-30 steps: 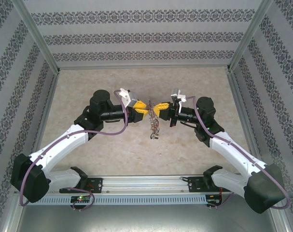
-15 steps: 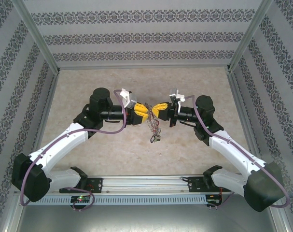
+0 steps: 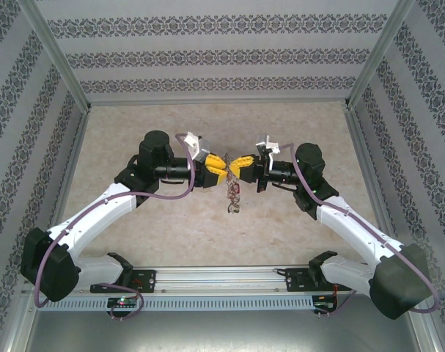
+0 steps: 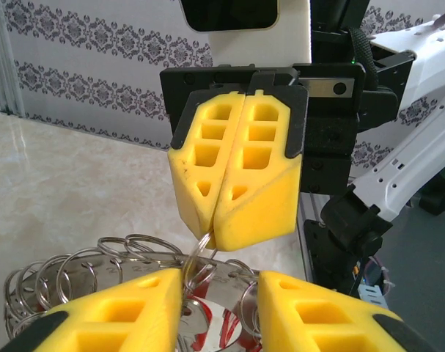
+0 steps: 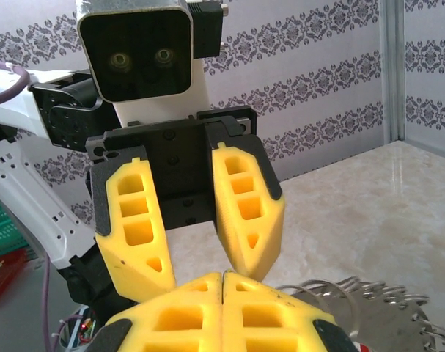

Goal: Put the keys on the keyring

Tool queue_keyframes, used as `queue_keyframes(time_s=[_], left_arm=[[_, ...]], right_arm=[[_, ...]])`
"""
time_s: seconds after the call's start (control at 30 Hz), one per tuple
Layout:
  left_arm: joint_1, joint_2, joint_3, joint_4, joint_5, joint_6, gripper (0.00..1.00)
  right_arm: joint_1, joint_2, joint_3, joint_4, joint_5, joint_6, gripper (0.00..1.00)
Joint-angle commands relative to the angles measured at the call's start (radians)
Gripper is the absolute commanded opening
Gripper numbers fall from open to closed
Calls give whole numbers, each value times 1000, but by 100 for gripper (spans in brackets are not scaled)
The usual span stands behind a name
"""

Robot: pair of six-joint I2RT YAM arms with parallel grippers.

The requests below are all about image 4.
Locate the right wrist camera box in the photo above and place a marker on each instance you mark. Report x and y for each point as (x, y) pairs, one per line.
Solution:
(291, 36)

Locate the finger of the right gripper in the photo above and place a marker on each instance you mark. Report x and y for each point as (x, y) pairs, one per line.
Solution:
(185, 172)
(266, 205)

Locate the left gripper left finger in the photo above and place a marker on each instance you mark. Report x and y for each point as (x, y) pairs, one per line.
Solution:
(163, 311)

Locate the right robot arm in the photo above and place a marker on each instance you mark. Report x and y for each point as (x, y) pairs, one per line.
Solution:
(420, 154)

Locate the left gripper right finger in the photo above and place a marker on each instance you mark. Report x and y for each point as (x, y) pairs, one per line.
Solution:
(277, 311)

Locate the aluminium frame post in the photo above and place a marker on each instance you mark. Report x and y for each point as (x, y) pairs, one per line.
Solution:
(6, 73)

